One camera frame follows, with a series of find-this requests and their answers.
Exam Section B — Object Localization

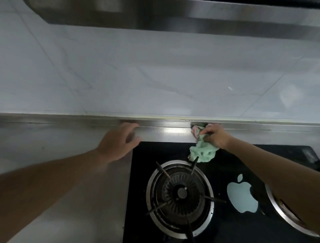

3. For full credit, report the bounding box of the person's left hand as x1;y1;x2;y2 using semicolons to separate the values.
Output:
96;122;142;164

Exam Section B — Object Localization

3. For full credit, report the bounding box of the person's right hand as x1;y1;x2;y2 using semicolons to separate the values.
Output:
199;124;234;150

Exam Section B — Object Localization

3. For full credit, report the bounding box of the green cleaning cloth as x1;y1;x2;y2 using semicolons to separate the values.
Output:
188;126;220;164

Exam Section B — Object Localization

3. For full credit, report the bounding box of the person's right forearm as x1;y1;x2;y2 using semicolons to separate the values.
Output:
225;137;320;228

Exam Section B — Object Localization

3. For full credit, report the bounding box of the person's left forearm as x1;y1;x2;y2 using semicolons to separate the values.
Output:
0;148;108;243

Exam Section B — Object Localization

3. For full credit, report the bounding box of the black glass gas stove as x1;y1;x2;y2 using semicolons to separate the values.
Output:
122;141;320;243

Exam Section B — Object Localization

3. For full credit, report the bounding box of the round gas burner with grate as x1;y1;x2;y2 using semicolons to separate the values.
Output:
265;184;320;238
146;157;227;243

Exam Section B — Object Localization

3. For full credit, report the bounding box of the pale apple-shaped sticker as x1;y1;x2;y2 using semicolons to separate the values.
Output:
227;174;259;214

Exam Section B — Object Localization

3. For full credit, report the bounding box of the stainless steel range hood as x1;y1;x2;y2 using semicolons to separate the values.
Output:
24;0;320;42

